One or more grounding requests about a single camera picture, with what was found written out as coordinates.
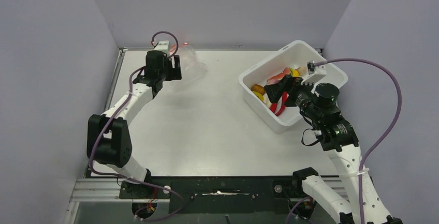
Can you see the white plastic tub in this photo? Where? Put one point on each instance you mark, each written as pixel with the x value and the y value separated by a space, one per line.
pixel 292 58

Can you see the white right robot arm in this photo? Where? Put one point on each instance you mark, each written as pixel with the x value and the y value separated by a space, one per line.
pixel 340 143

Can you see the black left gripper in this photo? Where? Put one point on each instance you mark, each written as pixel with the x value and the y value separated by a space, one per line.
pixel 174 73

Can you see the red chili pepper right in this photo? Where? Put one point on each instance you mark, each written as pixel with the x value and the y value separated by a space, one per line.
pixel 282 105

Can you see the white garlic bulb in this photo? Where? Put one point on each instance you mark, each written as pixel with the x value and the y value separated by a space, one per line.
pixel 266 101

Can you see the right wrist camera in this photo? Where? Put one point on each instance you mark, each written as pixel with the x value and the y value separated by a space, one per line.
pixel 315 73

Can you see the red chili pepper left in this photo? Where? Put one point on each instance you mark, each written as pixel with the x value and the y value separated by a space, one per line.
pixel 273 107

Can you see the clear zip top bag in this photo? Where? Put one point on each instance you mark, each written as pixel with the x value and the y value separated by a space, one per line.
pixel 191 67

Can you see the beige ginger piece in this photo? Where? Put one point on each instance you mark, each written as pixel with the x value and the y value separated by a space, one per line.
pixel 302 70

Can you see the watermelon slice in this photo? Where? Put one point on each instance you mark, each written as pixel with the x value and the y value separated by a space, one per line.
pixel 278 77

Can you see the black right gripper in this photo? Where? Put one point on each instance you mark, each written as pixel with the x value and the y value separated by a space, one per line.
pixel 292 85

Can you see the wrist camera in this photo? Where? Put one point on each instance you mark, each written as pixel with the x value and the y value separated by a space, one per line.
pixel 162 46
pixel 315 73

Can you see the yellow banana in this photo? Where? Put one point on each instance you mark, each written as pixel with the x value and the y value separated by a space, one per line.
pixel 294 72

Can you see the red chili pepper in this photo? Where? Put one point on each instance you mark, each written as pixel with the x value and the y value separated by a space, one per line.
pixel 282 105
pixel 273 107

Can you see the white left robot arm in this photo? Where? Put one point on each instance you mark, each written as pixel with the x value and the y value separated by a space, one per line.
pixel 191 139

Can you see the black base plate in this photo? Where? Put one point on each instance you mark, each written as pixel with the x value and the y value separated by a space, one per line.
pixel 216 194

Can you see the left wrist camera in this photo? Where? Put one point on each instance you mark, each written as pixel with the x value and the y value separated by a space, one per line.
pixel 162 46

